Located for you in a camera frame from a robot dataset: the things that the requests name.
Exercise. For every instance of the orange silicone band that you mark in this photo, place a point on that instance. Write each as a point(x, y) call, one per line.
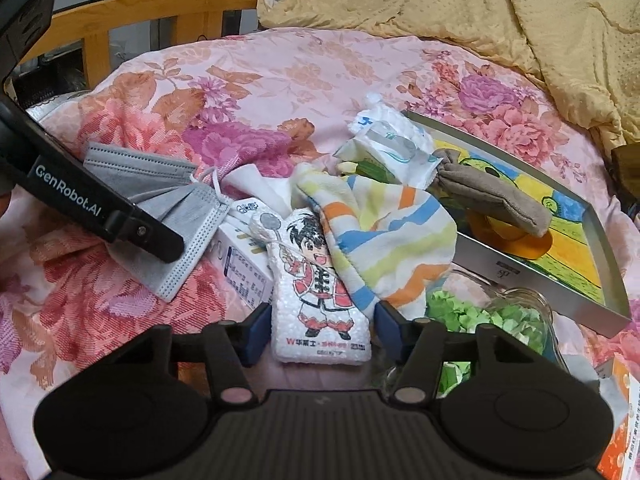
point(530, 245)

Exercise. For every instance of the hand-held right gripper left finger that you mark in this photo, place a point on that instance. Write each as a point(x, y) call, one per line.
point(257, 332)

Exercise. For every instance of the white blue tissue pack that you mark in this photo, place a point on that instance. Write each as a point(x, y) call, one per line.
point(395, 150)

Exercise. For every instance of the metal tray with drawing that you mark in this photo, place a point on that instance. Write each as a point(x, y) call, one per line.
point(565, 240)

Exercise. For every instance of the yellow quilt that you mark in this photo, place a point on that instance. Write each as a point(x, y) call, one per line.
point(500, 35)

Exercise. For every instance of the orange white medicine box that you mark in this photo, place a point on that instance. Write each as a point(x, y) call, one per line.
point(622, 410)

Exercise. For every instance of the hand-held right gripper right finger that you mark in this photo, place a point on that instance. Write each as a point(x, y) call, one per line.
point(387, 330)

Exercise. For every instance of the grey face mask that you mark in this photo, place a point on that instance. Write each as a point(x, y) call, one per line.
point(165, 195)

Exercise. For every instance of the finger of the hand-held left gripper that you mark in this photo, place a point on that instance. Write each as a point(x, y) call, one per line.
point(150, 235)

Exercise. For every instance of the white cloth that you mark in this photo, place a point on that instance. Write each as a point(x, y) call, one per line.
point(260, 190)

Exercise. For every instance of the white cartoon printed pouch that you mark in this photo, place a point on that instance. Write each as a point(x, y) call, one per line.
point(320, 285)

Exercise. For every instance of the wooden bed frame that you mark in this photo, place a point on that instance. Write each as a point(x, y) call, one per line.
point(125, 15)

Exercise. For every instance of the striped towel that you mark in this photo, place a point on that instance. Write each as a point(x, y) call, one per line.
point(390, 230)

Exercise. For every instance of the glass jar of green stars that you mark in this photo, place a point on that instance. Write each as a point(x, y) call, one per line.
point(485, 320)

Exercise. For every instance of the small white printed box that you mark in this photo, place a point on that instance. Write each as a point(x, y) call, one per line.
point(245, 265)

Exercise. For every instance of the pink floral bedsheet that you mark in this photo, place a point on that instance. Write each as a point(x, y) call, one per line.
point(200, 110)

